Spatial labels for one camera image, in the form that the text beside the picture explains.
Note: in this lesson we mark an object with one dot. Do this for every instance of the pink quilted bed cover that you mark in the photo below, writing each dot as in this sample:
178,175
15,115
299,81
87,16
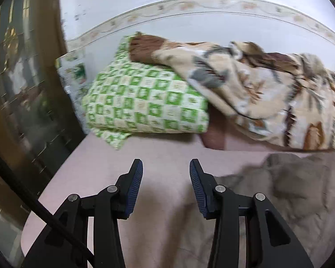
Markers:
164,201

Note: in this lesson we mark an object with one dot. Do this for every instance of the green and white patterned pillow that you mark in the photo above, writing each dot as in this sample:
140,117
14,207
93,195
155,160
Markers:
139,100

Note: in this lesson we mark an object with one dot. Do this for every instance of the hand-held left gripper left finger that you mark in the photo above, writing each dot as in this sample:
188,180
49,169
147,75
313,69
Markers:
135,189

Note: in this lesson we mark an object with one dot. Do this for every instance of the clear plastic printed bag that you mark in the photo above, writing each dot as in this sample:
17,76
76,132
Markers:
72,72

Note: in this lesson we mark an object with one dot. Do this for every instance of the leaf print fleece blanket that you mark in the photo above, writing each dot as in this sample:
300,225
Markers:
268,89

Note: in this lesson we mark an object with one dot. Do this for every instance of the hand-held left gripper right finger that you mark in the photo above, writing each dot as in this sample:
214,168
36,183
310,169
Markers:
196,189

